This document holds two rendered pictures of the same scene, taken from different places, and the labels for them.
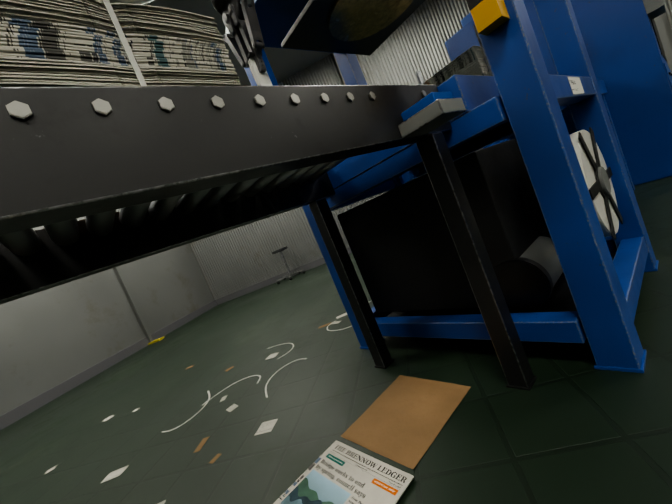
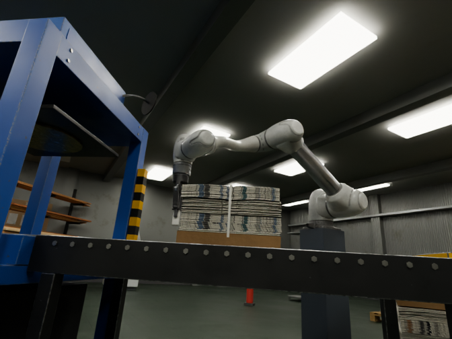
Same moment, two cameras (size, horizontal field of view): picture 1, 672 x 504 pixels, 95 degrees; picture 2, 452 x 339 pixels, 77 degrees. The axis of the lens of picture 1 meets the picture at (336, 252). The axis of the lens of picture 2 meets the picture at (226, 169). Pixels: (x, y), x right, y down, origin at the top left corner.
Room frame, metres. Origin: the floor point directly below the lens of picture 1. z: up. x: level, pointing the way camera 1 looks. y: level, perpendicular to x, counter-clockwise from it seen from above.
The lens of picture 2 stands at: (1.45, 1.13, 0.74)
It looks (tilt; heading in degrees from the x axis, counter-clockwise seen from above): 18 degrees up; 227
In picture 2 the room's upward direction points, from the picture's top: 4 degrees clockwise
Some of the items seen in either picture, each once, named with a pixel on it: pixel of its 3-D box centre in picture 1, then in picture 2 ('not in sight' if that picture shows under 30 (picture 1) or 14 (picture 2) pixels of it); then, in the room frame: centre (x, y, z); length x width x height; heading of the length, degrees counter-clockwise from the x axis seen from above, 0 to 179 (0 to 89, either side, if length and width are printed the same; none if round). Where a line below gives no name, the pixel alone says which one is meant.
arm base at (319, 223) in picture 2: not in sight; (319, 225); (-0.31, 0.16, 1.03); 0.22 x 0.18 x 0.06; 167
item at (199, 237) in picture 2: not in sight; (203, 241); (0.69, 0.19, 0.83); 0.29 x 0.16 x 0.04; 42
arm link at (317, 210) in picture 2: not in sight; (321, 205); (-0.33, 0.17, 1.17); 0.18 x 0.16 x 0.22; 79
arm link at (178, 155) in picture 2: not in sight; (185, 148); (0.71, 0.02, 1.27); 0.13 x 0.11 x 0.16; 79
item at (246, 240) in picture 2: not in sight; (257, 244); (0.54, 0.36, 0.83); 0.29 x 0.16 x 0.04; 42
